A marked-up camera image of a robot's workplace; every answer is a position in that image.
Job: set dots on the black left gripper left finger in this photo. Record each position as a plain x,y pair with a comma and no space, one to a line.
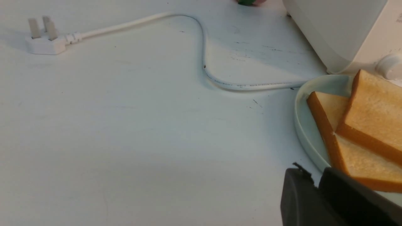
302,204

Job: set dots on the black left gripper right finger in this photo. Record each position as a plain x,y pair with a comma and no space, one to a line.
355,203

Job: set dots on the toasted bread slice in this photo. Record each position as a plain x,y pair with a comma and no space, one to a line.
361,164
373,116

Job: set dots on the pale blue-green plate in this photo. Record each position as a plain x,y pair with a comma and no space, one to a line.
306,127

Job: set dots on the white two-slot toaster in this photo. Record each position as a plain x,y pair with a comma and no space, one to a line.
349,35

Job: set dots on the pink peach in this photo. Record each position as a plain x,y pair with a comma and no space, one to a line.
251,2

